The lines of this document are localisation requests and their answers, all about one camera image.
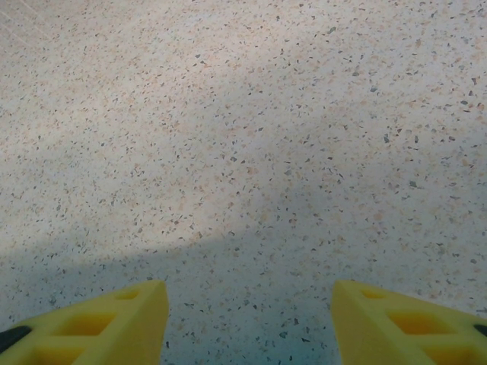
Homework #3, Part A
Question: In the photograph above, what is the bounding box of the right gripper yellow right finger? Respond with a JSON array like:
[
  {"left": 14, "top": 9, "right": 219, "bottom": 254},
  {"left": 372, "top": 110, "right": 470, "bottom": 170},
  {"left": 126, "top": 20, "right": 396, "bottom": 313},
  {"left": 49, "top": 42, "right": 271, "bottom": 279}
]
[{"left": 329, "top": 279, "right": 487, "bottom": 365}]

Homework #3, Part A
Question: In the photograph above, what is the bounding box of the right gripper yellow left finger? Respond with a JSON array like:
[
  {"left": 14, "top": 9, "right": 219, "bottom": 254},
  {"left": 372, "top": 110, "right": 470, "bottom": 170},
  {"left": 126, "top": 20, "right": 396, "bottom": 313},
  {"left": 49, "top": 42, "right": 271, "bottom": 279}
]
[{"left": 0, "top": 279, "right": 170, "bottom": 365}]

